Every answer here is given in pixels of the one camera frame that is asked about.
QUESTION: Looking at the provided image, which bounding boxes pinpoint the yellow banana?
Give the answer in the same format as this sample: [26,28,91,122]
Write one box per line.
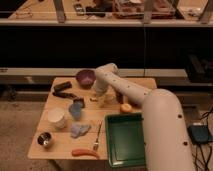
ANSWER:
[90,97,98,102]

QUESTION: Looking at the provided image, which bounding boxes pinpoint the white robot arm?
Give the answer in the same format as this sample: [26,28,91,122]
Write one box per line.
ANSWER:
[94,63,195,171]

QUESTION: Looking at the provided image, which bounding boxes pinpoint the purple bowl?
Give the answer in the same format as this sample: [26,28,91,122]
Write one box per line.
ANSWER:
[75,69,96,88]

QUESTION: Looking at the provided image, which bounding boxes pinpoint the orange fruit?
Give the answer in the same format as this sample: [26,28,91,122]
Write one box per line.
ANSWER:
[120,103,133,113]

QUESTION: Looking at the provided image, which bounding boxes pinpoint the small dark box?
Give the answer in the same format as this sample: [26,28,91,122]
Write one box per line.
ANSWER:
[73,98,85,108]

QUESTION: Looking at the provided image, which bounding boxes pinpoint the blue toy piece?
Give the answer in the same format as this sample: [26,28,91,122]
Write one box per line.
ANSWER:
[69,102,82,120]

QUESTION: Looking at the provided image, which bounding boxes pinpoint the green plastic tray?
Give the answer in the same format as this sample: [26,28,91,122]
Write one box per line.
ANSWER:
[105,113,146,168]

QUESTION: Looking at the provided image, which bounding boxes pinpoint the wooden table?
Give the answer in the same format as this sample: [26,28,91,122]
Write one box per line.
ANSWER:
[27,76,158,161]

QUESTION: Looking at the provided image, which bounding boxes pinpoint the light blue cloth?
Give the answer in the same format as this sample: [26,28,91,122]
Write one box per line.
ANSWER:
[71,124,91,138]

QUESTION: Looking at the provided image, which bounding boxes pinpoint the dark brown block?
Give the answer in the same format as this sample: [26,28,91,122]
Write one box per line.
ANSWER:
[53,81,72,92]

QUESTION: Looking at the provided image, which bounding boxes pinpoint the dark brown eggplant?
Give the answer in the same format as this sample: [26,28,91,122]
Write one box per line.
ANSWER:
[52,92,77,99]

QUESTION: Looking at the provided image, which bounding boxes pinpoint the silver fork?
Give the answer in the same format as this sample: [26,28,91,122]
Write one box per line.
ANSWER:
[93,121,103,151]

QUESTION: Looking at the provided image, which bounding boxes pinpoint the white paper cup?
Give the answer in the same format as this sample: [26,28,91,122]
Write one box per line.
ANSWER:
[48,108,66,129]

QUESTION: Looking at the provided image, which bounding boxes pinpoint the orange carrot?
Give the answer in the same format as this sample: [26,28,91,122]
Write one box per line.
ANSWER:
[71,149,100,159]

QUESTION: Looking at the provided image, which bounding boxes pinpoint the small metal cup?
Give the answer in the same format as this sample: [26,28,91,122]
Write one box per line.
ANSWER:
[37,132,53,148]

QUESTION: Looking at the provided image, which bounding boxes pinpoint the black foot pedal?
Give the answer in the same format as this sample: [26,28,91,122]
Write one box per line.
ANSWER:
[187,125,213,144]

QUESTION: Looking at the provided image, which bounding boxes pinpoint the black cables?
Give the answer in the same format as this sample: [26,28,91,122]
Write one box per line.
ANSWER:
[191,106,213,171]

